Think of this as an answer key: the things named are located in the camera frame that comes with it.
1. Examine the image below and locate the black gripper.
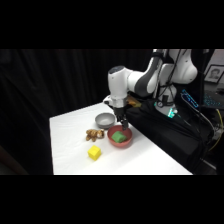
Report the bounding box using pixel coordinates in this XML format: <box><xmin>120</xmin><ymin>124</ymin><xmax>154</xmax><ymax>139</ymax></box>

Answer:
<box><xmin>113</xmin><ymin>105</ymin><xmax>130</xmax><ymax>131</ymax></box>

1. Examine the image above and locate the green triangle block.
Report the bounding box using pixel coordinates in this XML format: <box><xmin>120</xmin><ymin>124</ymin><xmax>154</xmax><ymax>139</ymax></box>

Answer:
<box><xmin>111</xmin><ymin>130</ymin><xmax>128</xmax><ymax>145</ymax></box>

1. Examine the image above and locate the grey bowl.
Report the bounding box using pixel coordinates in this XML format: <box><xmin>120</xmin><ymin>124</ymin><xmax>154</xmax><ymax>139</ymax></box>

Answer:
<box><xmin>94</xmin><ymin>112</ymin><xmax>117</xmax><ymax>130</ymax></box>

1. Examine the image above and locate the pink bowl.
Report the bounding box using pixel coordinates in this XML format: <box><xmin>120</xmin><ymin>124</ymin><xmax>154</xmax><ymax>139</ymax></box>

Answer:
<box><xmin>106</xmin><ymin>124</ymin><xmax>134</xmax><ymax>149</ymax></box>

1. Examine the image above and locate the brown plush tiger toy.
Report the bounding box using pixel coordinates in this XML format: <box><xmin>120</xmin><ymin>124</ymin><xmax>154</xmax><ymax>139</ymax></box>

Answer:
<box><xmin>85</xmin><ymin>128</ymin><xmax>106</xmax><ymax>143</ymax></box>

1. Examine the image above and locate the yellow cube block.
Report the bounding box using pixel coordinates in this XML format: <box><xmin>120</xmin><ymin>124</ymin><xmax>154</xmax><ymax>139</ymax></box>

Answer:
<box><xmin>87</xmin><ymin>144</ymin><xmax>103</xmax><ymax>162</ymax></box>

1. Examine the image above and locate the black covered robot stand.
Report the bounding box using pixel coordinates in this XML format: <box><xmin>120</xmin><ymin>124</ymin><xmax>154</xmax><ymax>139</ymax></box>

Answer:
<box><xmin>125</xmin><ymin>98</ymin><xmax>217</xmax><ymax>176</ymax></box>

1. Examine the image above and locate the small green light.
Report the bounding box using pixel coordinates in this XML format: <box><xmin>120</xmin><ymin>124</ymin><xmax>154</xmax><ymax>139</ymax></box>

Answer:
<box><xmin>167</xmin><ymin>107</ymin><xmax>178</xmax><ymax>119</ymax></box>

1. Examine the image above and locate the black curtain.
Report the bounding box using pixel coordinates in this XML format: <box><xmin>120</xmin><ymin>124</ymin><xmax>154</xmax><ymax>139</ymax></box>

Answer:
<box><xmin>0</xmin><ymin>49</ymin><xmax>158</xmax><ymax>176</ymax></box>

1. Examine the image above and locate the framed portrait picture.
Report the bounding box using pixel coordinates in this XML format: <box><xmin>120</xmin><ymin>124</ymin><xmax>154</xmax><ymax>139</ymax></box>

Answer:
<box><xmin>203</xmin><ymin>64</ymin><xmax>224</xmax><ymax>85</ymax></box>

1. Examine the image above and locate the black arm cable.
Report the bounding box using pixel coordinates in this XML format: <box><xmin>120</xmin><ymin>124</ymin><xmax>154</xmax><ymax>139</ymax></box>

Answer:
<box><xmin>155</xmin><ymin>49</ymin><xmax>188</xmax><ymax>109</ymax></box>

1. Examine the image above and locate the yellow cable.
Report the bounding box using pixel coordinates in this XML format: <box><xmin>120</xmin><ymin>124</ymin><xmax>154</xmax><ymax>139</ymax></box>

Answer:
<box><xmin>209</xmin><ymin>107</ymin><xmax>224</xmax><ymax>153</ymax></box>

